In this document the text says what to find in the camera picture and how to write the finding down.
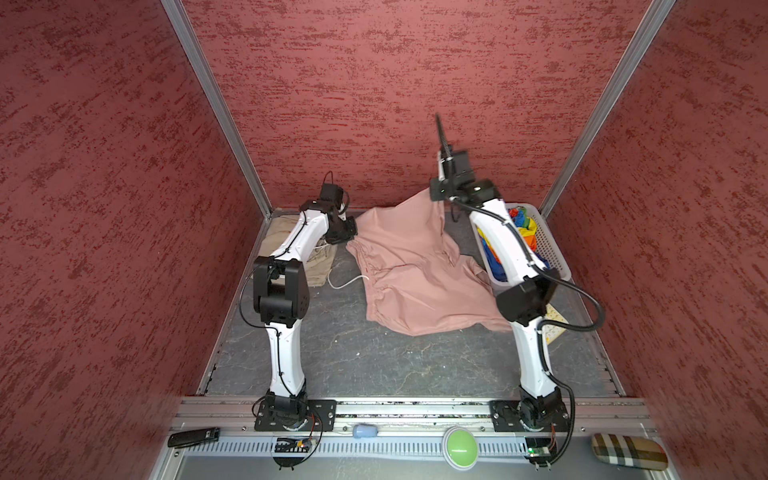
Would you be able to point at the black flat remote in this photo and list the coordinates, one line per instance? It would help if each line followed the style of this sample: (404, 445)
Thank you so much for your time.
(190, 438)

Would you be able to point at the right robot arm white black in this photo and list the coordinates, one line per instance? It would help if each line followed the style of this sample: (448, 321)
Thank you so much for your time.
(523, 301)

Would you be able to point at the aluminium corner post right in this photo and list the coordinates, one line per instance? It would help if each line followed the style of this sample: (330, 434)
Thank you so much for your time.
(648, 28)

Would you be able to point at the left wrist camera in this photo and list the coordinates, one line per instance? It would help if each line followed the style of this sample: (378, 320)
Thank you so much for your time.
(333, 198)

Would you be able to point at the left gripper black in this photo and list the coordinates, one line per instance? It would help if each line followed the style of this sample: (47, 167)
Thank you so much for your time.
(351, 231)

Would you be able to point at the left circuit board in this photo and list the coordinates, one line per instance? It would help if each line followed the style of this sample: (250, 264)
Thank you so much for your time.
(291, 452)

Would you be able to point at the aluminium corner post left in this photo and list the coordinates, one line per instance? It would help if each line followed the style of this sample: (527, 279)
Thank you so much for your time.
(193, 50)

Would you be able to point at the beige shorts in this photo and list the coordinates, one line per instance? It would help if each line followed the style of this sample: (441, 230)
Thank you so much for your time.
(302, 237)

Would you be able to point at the cream calculator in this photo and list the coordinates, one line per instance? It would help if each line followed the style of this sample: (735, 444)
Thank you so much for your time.
(551, 332)

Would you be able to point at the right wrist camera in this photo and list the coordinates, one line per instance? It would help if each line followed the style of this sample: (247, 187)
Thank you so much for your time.
(454, 174)

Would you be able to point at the colourful shorts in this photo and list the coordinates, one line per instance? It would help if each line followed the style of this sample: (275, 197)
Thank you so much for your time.
(508, 258)

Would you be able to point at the green round button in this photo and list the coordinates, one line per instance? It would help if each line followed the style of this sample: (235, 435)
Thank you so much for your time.
(460, 448)

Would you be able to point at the small blue oval object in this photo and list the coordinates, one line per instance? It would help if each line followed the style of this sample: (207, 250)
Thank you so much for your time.
(364, 431)

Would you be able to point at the circuit board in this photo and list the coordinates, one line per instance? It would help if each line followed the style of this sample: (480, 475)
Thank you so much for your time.
(291, 452)
(540, 451)

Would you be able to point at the plaid glasses case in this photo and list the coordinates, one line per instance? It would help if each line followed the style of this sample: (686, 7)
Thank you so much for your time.
(629, 451)

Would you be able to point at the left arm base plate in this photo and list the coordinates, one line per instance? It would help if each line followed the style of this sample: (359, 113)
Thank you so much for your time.
(283, 414)

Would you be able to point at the aluminium corner post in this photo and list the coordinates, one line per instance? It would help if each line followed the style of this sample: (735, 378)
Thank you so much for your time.
(648, 28)
(193, 50)

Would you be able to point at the aluminium front rail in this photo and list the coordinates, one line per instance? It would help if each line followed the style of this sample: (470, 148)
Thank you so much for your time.
(411, 416)

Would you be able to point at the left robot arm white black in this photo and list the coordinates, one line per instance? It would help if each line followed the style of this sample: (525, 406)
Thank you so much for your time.
(281, 299)

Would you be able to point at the right circuit board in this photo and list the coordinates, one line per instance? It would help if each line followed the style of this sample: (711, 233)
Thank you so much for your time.
(540, 451)

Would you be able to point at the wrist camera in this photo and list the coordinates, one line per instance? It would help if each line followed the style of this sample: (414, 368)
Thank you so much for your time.
(454, 174)
(333, 198)

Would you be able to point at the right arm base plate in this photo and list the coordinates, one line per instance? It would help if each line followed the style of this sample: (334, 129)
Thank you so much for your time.
(528, 416)

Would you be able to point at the pink shorts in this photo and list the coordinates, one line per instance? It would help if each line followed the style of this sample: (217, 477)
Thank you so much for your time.
(415, 278)

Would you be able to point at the white plastic laundry basket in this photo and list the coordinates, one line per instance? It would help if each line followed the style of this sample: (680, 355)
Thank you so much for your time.
(547, 248)

